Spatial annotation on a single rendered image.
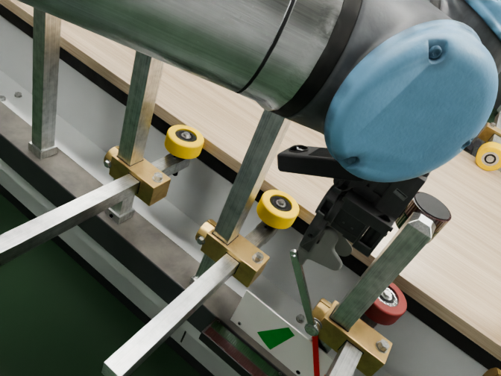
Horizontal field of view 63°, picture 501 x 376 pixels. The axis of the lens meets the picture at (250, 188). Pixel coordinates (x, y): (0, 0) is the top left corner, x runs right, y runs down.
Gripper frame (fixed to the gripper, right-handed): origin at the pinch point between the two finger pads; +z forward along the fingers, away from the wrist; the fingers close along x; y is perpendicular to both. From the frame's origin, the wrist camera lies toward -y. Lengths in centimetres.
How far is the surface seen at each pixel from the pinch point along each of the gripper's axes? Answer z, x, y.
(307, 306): 10.3, 2.3, 5.0
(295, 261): 1.6, -0.4, 0.0
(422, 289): 10.3, 23.7, 20.0
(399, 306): 9.6, 14.8, 17.2
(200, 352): 85, 28, -14
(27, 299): 100, 8, -72
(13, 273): 99, 11, -84
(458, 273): 10.3, 35.5, 25.6
